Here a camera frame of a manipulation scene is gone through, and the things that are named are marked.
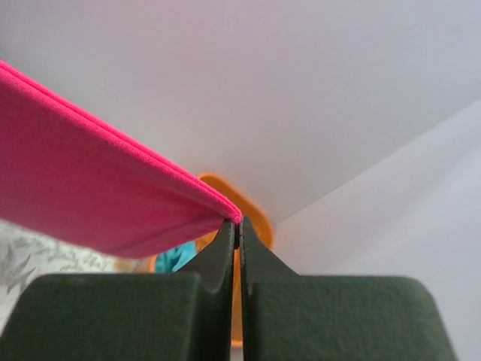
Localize floral patterned table mat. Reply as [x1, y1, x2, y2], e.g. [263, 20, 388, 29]
[1, 221, 114, 327]

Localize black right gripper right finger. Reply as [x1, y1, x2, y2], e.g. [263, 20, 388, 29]
[238, 218, 456, 360]

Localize pink t shirt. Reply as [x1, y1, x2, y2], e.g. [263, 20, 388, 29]
[1, 63, 242, 259]

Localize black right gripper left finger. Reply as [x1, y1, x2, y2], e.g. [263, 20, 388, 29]
[1, 221, 235, 360]

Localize orange plastic basket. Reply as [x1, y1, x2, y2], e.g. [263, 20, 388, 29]
[114, 173, 274, 348]

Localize teal t shirt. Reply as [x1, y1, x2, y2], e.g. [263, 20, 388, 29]
[153, 241, 197, 274]

